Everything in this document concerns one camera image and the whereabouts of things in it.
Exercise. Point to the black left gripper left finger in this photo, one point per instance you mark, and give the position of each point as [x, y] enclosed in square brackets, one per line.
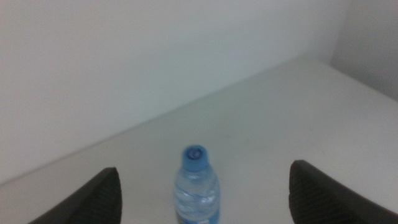
[93, 202]

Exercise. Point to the clear water bottle blue cap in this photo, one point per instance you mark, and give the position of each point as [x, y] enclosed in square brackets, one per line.
[196, 189]

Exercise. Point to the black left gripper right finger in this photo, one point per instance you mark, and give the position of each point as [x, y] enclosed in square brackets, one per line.
[317, 199]

